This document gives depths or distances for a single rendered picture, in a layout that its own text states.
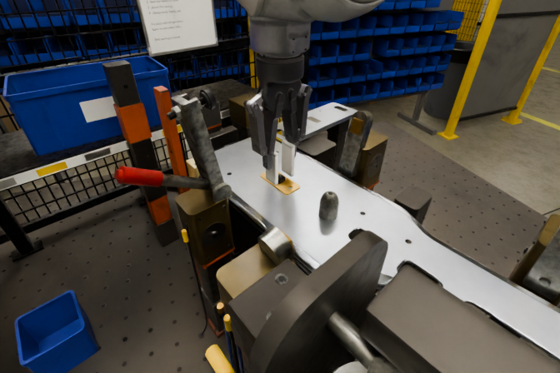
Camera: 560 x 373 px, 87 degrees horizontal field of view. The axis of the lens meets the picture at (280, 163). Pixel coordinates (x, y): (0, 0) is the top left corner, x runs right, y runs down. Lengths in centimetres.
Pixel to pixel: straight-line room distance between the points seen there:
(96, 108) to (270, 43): 45
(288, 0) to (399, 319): 24
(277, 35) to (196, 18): 60
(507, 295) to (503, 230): 63
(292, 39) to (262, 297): 32
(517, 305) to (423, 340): 32
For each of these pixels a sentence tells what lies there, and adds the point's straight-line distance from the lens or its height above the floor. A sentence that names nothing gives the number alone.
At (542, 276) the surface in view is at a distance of 55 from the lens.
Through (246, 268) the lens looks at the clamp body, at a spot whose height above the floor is 107.
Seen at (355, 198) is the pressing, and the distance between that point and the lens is 56.
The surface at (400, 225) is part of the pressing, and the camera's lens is 53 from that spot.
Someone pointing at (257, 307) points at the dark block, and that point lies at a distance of 27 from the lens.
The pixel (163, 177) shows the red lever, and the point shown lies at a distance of 43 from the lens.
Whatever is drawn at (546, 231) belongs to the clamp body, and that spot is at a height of 105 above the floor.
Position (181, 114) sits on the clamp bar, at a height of 120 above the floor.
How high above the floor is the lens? 135
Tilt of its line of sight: 33 degrees down
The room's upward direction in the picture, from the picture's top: straight up
